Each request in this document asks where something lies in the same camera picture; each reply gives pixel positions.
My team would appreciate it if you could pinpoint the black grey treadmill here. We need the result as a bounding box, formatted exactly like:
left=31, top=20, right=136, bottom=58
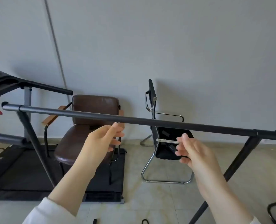
left=0, top=67, right=127, bottom=204

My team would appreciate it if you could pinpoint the black metal clothes rack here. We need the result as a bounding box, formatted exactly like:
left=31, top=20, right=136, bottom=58
left=1, top=102, right=276, bottom=224

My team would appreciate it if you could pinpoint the person's left forearm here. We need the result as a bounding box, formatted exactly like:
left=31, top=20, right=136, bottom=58
left=22, top=147, right=99, bottom=224

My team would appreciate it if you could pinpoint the person's right forearm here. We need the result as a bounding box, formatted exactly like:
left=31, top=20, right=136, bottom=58
left=194, top=165, right=262, bottom=224

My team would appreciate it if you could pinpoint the black chrome cantilever chair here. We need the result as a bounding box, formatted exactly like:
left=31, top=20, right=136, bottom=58
left=140, top=79, right=195, bottom=184

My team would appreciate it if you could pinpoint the person's right hand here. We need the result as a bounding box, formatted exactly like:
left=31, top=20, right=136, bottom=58
left=175, top=133, right=222, bottom=182

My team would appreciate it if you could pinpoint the brown leather armchair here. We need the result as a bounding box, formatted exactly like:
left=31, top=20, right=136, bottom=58
left=41, top=95, right=125, bottom=184

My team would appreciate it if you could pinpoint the person's left hand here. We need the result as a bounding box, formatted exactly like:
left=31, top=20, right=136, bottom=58
left=81, top=122, right=125, bottom=170

